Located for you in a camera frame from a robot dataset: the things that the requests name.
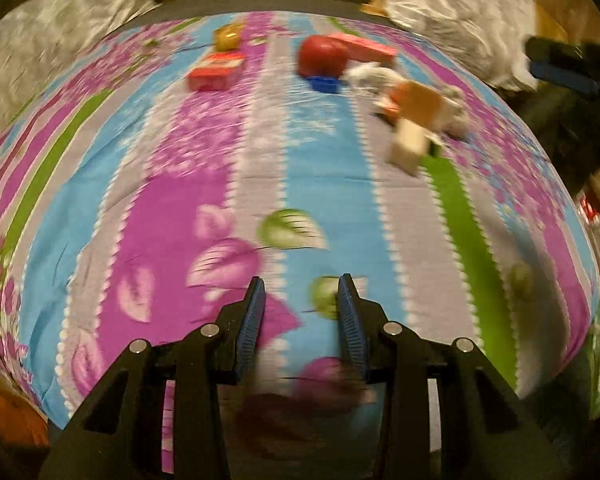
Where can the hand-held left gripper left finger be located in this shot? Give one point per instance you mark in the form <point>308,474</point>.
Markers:
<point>250,330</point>

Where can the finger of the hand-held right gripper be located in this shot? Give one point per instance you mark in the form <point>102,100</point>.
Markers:
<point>555,49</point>
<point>560,74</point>

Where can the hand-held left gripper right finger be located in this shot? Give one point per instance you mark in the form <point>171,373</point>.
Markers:
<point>352,330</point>

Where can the orange white carton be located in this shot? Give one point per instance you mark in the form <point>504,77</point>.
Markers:
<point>387,105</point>

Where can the red white carton box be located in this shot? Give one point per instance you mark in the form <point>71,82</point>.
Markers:
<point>215,71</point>

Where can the white satin cover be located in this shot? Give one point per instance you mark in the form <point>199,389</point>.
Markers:
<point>455,10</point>
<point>55,25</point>

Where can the grey sock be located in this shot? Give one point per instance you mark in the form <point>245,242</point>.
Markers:
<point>455,112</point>

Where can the brown carton box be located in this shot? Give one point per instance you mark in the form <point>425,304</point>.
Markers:
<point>422,105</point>

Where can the floral striped bedsheet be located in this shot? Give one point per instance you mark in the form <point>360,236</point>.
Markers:
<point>180,185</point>

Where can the beige carton box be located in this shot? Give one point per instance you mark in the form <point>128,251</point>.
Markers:
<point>410,147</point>

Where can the pink carton box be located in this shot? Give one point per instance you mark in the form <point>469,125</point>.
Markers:
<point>367,47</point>

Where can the blue bottle cap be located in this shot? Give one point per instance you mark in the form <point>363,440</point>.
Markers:
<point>325,82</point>

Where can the red apple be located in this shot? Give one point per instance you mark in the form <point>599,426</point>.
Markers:
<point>322,55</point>

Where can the orange object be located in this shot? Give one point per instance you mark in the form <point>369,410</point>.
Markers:
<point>10,415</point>

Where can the dark grey mattress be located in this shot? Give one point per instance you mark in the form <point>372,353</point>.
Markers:
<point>280,4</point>

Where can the small yellow fruit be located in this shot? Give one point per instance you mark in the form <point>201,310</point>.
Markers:
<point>228,36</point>

